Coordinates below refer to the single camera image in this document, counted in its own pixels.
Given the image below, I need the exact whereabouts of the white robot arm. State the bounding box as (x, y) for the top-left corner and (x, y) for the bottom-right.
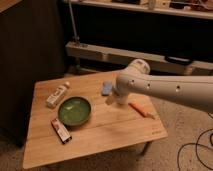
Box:
(115, 59), (213, 113)

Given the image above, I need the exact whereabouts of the green ceramic bowl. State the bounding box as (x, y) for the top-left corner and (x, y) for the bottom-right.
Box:
(58, 97), (91, 126)

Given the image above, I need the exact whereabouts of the blue sponge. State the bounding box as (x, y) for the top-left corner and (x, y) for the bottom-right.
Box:
(101, 81), (113, 96)

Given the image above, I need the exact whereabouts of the white plastic cup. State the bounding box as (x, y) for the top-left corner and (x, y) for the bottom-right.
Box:
(106, 93), (117, 105)

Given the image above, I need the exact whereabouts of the wooden folding table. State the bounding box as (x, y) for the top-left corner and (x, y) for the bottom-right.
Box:
(23, 72), (167, 169)

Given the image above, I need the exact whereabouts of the white plastic bottle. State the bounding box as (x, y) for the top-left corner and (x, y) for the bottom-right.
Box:
(46, 82), (70, 108)

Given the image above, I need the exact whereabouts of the white lower shelf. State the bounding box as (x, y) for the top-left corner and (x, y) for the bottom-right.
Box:
(66, 42), (213, 75)

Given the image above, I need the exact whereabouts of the white shelf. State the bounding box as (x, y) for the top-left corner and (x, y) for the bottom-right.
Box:
(62, 0), (213, 20)
(66, 42), (213, 75)

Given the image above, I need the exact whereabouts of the metal stand pole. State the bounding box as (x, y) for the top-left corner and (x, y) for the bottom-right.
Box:
(68, 0), (80, 45)

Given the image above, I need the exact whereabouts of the dark cabinet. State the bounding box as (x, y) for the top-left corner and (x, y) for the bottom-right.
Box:
(0, 0), (65, 146)

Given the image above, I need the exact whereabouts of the white upper shelf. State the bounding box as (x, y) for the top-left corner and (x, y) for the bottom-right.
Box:
(62, 0), (213, 20)

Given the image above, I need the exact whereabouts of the orange handled tool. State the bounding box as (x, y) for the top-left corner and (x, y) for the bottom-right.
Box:
(128, 103), (155, 119)

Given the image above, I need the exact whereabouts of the black handle on shelf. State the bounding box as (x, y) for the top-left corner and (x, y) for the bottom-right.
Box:
(164, 56), (194, 66)

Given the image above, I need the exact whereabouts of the black floor cable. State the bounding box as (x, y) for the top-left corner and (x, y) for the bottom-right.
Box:
(176, 112), (213, 171)

